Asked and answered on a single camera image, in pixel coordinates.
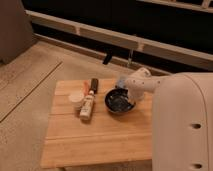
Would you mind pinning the small white cup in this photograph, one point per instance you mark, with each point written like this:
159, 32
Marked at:
76, 98

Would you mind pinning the orange tube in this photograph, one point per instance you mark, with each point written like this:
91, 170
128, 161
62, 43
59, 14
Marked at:
86, 88

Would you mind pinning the dark ceramic bowl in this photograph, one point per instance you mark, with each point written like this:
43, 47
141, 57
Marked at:
117, 101

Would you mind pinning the black wall clip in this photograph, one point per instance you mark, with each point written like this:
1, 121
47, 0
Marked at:
107, 59

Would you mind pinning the grey sofa corner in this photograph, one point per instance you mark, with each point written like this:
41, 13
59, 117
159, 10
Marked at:
16, 33

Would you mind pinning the white squeeze bottle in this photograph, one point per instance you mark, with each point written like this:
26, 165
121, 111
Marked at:
87, 107

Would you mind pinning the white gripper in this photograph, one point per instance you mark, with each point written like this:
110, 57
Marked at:
133, 84

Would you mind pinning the wooden shelf rail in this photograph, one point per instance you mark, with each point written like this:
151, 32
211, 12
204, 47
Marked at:
158, 34

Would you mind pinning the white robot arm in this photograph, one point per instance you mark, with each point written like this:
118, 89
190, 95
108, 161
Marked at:
182, 118

